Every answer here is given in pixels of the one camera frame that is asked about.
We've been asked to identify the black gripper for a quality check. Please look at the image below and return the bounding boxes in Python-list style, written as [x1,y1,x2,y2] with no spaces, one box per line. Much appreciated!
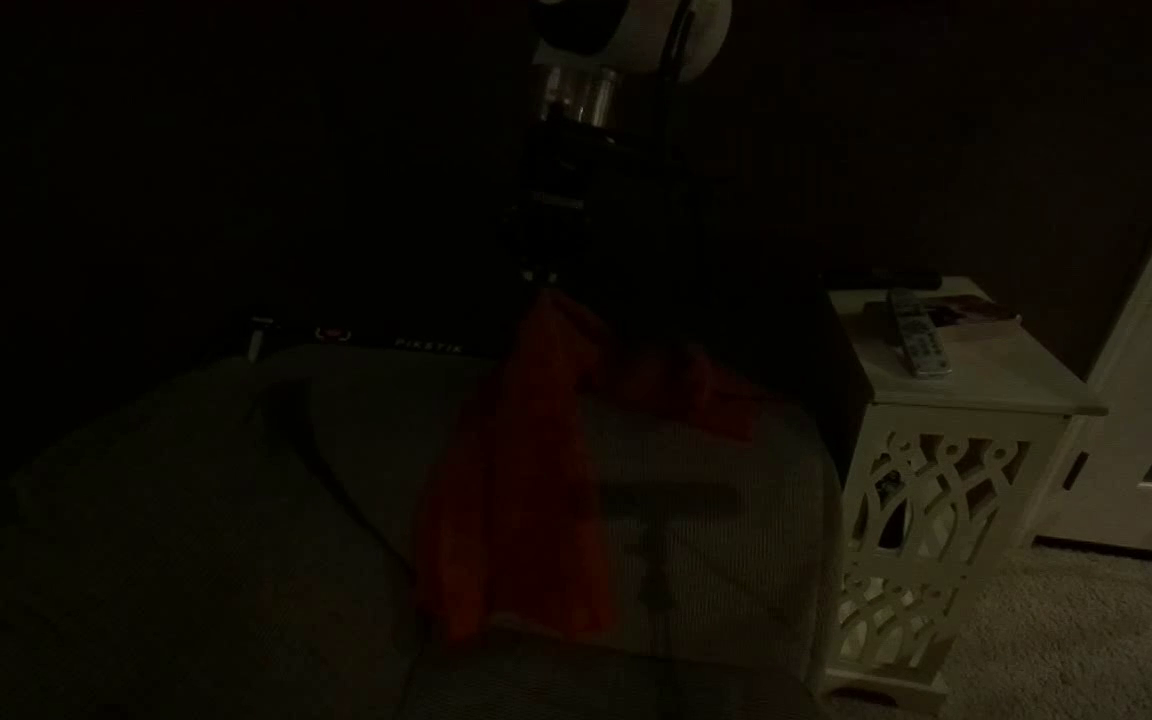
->
[517,64,637,291]

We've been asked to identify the red cloth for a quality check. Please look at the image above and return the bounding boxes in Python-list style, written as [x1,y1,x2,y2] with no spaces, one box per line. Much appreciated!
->
[411,286,766,654]

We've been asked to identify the gray remote control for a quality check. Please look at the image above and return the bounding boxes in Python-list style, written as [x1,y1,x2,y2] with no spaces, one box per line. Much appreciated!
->
[877,301,958,385]

